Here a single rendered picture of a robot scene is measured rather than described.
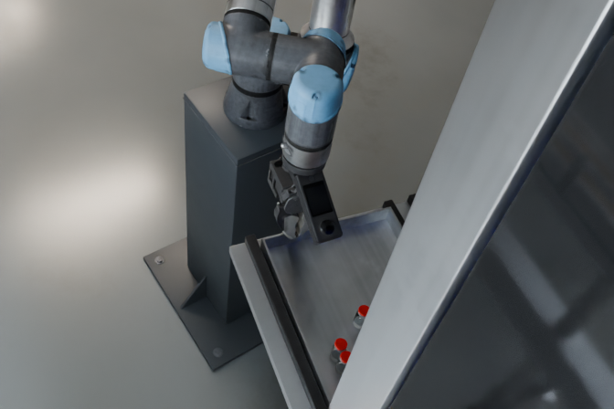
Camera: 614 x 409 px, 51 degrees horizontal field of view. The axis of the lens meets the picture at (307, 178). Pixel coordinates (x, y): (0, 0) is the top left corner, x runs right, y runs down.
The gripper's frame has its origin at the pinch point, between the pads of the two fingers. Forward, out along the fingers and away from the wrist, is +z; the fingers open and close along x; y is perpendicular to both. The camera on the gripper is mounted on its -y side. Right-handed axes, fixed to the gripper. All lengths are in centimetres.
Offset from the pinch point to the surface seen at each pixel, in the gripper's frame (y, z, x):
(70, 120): 133, 91, 30
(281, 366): -20.7, 3.7, 10.1
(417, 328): -42, -50, 13
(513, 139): -42, -71, 13
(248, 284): -4.7, 3.6, 10.3
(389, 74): 127, 91, -107
